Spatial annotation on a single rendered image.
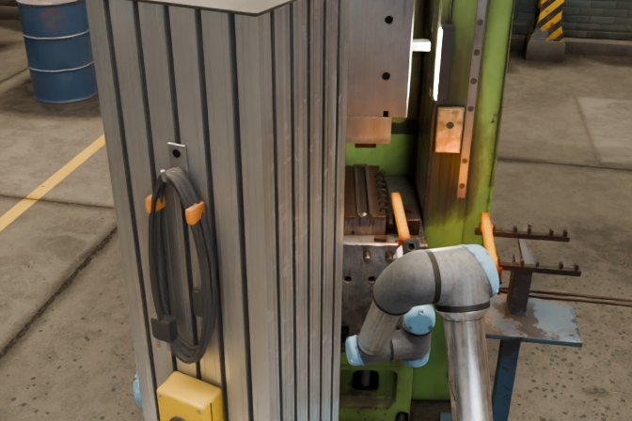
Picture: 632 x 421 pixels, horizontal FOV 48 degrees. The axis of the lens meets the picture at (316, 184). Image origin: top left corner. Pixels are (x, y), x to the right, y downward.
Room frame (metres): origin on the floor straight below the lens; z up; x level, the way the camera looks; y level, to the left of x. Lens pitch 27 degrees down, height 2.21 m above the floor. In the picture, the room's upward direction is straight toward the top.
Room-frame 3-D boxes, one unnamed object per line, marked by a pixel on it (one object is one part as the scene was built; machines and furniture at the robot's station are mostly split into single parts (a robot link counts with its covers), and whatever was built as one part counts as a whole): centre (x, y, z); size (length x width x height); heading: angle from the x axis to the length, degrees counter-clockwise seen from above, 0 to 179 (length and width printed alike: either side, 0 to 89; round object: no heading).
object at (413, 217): (2.23, -0.33, 0.95); 0.12 x 0.08 x 0.06; 179
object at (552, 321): (1.99, -0.70, 0.71); 0.40 x 0.30 x 0.02; 82
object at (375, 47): (2.38, -0.19, 1.56); 0.42 x 0.39 x 0.40; 179
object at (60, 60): (6.26, 2.33, 0.44); 0.59 x 0.59 x 0.88
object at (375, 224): (2.38, -0.15, 0.96); 0.42 x 0.20 x 0.09; 179
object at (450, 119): (2.29, -0.46, 1.27); 0.09 x 0.02 x 0.17; 89
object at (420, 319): (1.45, -0.26, 1.12); 0.11 x 0.08 x 0.09; 179
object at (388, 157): (2.70, -0.20, 1.37); 0.41 x 0.10 x 0.91; 89
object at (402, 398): (2.39, -0.21, 0.23); 0.55 x 0.37 x 0.47; 179
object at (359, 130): (2.38, -0.15, 1.32); 0.42 x 0.20 x 0.10; 179
